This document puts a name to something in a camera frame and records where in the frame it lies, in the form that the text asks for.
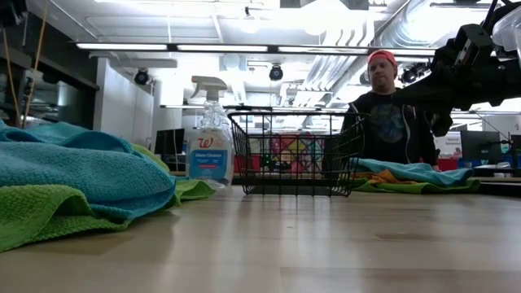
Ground blue microfiber towel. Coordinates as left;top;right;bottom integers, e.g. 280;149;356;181
352;158;475;188
0;120;178;223

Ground black ceiling spot lamp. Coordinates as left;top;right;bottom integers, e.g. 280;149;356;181
134;68;151;87
400;63;432;85
268;63;285;82

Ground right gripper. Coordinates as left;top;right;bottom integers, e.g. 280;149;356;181
392;38;521;138

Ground silver ceiling duct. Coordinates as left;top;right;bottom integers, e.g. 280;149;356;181
366;0;463;52

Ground green microfiber towel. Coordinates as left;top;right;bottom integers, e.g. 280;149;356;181
0;142;217;254
349;177;483;195

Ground yellow cable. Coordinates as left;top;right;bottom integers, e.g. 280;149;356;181
20;0;50;125

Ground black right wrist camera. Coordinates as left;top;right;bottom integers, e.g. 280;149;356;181
453;23;494;68

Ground orange microfiber towel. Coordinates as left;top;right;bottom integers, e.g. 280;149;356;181
352;169;409;186

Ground glass cleaner spray bottle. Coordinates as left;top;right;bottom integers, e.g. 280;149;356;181
186;75;235;190

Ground black wire basket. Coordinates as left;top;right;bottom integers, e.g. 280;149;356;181
226;110;370;199

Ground dark shelf unit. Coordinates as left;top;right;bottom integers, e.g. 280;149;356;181
0;0;100;129

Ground long ceiling light bar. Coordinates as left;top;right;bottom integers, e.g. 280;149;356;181
75;42;437;57

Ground black computer monitor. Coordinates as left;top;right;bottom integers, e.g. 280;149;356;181
154;128;186;156
460;129;502;165

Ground person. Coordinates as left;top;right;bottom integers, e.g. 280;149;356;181
340;49;441;173

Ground red storage bin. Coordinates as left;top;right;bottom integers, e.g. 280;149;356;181
436;157;460;173

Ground clear plastic bin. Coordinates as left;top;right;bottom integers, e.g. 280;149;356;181
491;2;521;68

